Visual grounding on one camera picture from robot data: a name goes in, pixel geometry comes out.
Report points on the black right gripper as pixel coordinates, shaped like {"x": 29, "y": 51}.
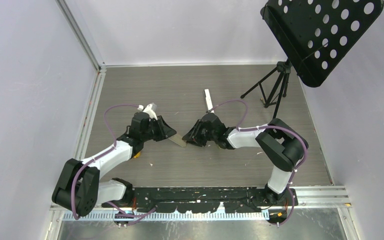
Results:
{"x": 193, "y": 136}

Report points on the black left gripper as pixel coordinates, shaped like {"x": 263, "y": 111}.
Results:
{"x": 165, "y": 131}

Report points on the slim white remote control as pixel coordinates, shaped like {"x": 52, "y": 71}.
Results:
{"x": 208, "y": 101}

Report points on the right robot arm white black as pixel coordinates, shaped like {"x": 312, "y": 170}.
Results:
{"x": 283, "y": 146}

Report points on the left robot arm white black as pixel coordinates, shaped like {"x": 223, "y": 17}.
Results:
{"x": 79, "y": 189}

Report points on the orange yellow round toy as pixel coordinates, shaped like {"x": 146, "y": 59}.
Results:
{"x": 137, "y": 155}

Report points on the black tripod stand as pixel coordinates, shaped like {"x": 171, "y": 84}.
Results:
{"x": 279, "y": 89}

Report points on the black perforated music stand tray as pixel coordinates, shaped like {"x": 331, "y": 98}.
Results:
{"x": 316, "y": 34}

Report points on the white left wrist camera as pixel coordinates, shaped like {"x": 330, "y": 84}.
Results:
{"x": 150, "y": 109}

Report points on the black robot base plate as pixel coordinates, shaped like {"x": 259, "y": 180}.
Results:
{"x": 200, "y": 200}

